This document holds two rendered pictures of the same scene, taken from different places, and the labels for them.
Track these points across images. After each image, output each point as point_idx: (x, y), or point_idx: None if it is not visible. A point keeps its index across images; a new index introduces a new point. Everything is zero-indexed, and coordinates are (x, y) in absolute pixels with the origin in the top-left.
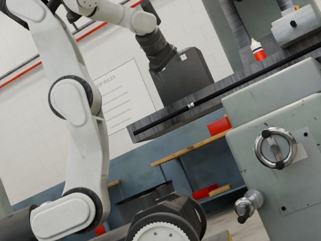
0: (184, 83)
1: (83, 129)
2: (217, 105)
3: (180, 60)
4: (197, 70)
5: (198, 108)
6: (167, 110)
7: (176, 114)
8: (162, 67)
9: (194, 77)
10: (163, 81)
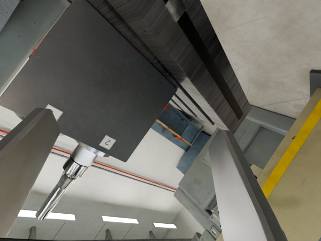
0: (113, 78)
1: None
2: None
3: (38, 115)
4: (61, 61)
5: None
6: (200, 76)
7: (202, 47)
8: None
9: (83, 59)
10: (226, 134)
